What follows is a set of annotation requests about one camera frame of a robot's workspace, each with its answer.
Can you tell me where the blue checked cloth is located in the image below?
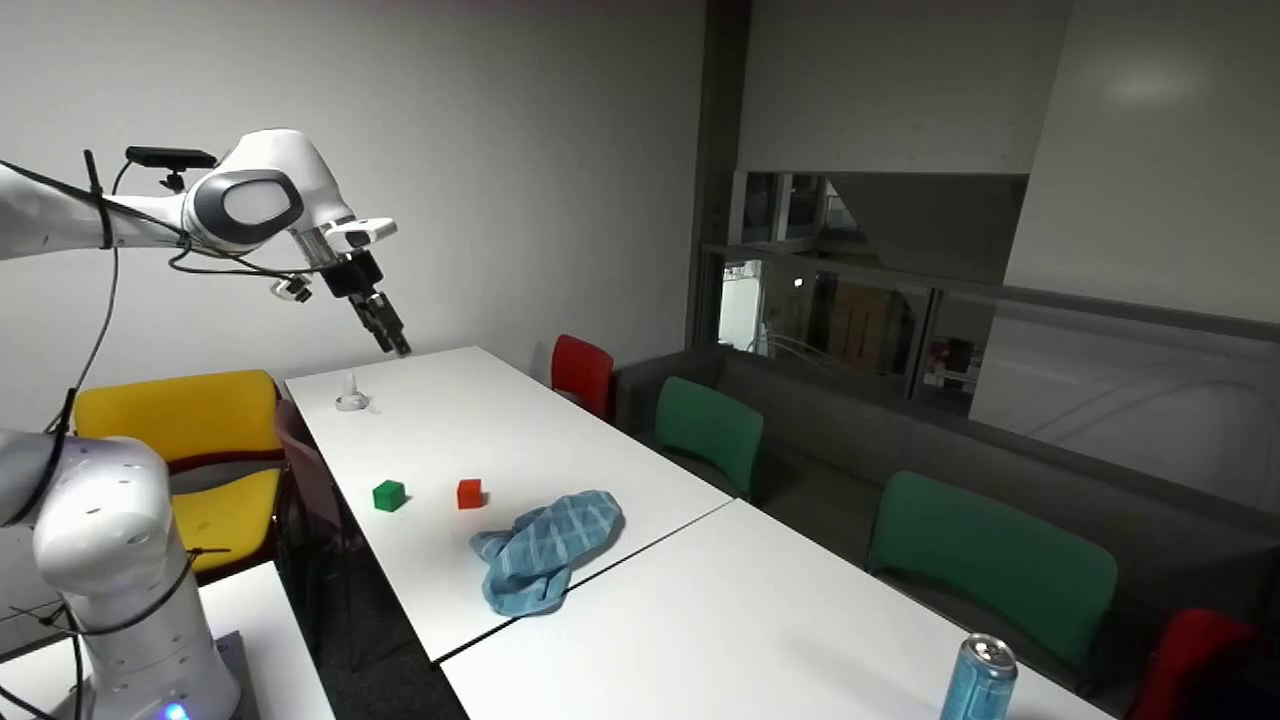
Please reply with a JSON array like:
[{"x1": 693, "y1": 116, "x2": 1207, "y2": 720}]
[{"x1": 469, "y1": 488, "x2": 627, "y2": 619}]

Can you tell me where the black camera on boom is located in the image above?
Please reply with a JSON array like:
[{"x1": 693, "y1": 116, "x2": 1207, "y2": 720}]
[{"x1": 124, "y1": 140, "x2": 221, "y2": 194}]

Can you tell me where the green chair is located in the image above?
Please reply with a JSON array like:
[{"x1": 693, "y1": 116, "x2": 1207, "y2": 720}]
[
  {"x1": 869, "y1": 469, "x2": 1120, "y2": 673},
  {"x1": 647, "y1": 372, "x2": 769, "y2": 506}
]

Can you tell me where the black camera cable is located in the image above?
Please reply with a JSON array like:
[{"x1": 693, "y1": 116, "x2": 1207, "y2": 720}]
[{"x1": 50, "y1": 155, "x2": 139, "y2": 440}]

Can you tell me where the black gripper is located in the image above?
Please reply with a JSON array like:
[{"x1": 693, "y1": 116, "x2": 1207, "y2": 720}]
[{"x1": 320, "y1": 250, "x2": 416, "y2": 359}]

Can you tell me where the yellow chair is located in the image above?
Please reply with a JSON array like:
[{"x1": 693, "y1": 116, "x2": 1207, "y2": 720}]
[{"x1": 72, "y1": 369, "x2": 288, "y2": 577}]

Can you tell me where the red chair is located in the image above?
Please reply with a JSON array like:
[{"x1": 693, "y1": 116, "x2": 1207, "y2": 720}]
[
  {"x1": 547, "y1": 334, "x2": 622, "y2": 424},
  {"x1": 1126, "y1": 603, "x2": 1263, "y2": 720}
]

